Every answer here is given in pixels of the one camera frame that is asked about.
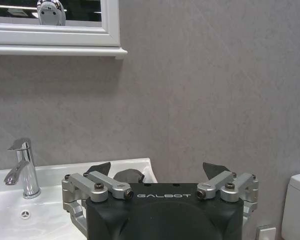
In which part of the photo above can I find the chrome basin faucet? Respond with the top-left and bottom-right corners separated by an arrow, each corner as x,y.
3,137 -> 42,200

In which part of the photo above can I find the white ledge under mirror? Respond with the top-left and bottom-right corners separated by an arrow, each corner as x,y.
0,43 -> 129,61

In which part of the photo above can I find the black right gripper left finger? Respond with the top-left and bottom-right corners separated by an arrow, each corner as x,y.
61,161 -> 134,237

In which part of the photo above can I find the white wall outlet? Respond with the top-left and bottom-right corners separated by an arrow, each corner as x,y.
255,224 -> 277,240

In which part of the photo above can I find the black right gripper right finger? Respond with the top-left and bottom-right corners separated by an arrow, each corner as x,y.
196,161 -> 260,222

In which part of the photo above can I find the white toilet tank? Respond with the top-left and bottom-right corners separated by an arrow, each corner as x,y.
280,170 -> 300,240

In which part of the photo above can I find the white ceramic washbasin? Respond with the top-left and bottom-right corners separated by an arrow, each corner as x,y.
0,157 -> 159,240

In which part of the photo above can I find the white framed mirror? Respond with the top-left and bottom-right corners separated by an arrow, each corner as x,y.
0,0 -> 121,48

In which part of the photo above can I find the dark grey towel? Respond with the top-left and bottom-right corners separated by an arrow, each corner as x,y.
113,168 -> 146,184

